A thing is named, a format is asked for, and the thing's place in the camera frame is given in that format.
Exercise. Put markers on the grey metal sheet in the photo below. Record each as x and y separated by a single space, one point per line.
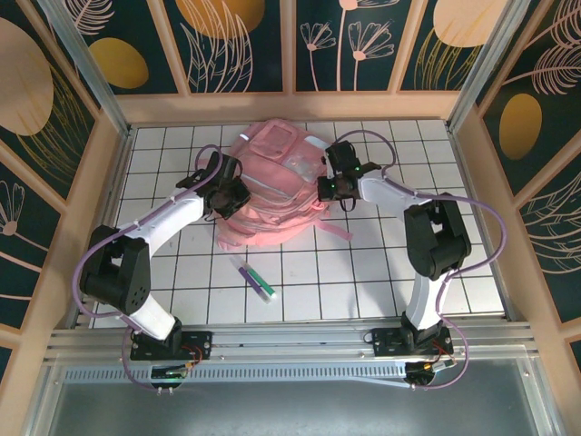
290 409

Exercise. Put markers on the pink school backpack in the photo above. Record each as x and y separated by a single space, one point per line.
272 200

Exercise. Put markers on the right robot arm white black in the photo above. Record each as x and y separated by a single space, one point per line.
386 193

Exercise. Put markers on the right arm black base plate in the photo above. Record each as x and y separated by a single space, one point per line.
386 340

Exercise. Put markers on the small controller board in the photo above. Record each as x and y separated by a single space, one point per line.
170 373
424 372

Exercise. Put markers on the aluminium frame post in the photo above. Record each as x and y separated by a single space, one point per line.
90 68
483 68

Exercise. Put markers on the purple pen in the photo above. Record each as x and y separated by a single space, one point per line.
249 278

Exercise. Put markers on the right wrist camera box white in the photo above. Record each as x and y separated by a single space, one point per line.
327 163

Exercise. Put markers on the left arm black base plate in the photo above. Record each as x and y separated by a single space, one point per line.
199 345

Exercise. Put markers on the aluminium mounting rail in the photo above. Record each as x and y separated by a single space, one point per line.
295 338

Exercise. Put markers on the green pen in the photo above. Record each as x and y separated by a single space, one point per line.
262 279

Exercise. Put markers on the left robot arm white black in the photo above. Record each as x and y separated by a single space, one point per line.
168 222

